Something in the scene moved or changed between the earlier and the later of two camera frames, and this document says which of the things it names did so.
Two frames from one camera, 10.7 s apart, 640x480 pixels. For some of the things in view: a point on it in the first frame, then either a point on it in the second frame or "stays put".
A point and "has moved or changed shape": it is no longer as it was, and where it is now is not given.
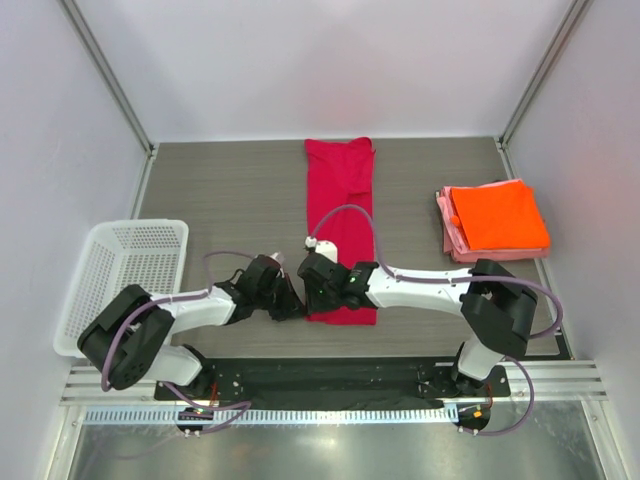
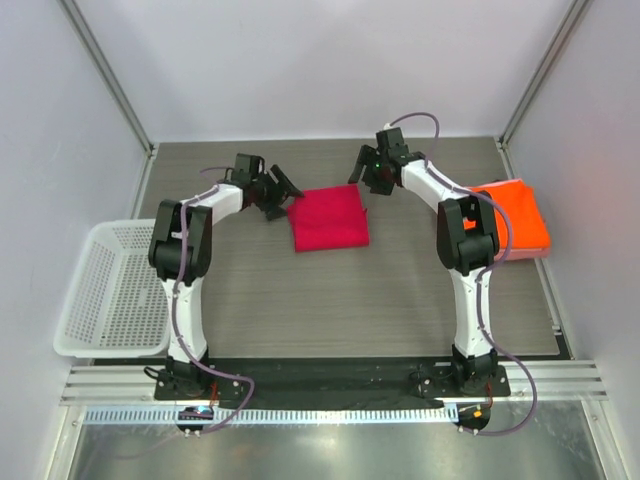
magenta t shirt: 341,172 has moved or changed shape
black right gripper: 315,304 to 369,155
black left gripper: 292,307 to 278,197
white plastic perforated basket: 149,254 stays put
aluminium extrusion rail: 555,381 stays put
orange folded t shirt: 499,217 stays put
